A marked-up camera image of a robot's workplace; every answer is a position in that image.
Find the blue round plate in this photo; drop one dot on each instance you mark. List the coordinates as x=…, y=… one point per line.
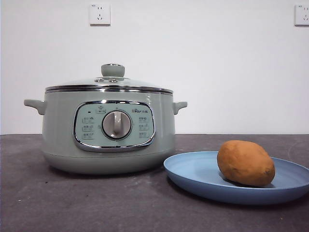
x=200, y=178

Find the white wall socket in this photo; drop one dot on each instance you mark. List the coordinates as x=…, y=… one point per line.
x=303, y=15
x=100, y=14

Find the pale green electric steamer pot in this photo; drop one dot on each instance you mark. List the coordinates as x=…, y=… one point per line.
x=60, y=135

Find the glass lid with green knob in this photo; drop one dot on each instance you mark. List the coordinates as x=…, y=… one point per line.
x=112, y=70

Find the brown potato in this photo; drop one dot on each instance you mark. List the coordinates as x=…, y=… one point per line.
x=245, y=164

